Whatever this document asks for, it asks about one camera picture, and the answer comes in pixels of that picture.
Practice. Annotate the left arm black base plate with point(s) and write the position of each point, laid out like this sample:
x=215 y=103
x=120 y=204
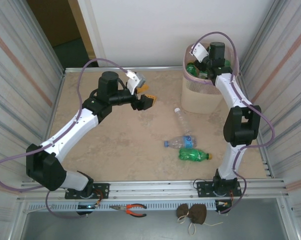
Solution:
x=103 y=190

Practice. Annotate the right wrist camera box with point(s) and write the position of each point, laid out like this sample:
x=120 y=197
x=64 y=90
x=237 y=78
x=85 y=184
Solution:
x=200 y=51

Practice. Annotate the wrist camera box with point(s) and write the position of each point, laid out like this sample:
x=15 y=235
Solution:
x=138 y=80
x=200 y=51

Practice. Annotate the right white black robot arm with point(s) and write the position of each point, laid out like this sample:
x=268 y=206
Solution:
x=224 y=86

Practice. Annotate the black controller board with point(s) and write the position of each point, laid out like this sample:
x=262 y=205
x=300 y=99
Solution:
x=221 y=205
x=86 y=206

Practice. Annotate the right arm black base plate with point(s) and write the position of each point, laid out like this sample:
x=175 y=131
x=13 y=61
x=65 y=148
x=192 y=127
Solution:
x=203 y=191

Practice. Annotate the aluminium mounting rail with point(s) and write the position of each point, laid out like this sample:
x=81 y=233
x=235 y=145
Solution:
x=153 y=187

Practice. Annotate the beige plastic waste bin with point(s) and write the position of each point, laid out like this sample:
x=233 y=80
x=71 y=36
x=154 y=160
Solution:
x=198 y=103

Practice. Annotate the brown cloth pouch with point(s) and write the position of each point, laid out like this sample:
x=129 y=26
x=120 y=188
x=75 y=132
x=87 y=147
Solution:
x=182 y=210
x=198 y=213

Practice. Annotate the pink bin liner bag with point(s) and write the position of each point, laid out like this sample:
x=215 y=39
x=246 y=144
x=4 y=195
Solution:
x=198 y=85

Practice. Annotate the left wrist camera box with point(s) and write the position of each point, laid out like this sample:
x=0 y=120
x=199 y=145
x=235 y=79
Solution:
x=138 y=80

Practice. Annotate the clear bottle light blue label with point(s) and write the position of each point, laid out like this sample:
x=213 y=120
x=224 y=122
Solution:
x=188 y=142

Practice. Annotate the clear unlabelled bottle white cap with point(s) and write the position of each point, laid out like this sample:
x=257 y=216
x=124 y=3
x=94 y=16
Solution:
x=183 y=120

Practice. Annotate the green plastic bottle yellow cap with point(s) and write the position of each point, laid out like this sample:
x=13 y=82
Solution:
x=191 y=70
x=190 y=154

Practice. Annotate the aluminium table edge rail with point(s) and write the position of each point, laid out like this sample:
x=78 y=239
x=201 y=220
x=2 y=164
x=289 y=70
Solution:
x=153 y=68

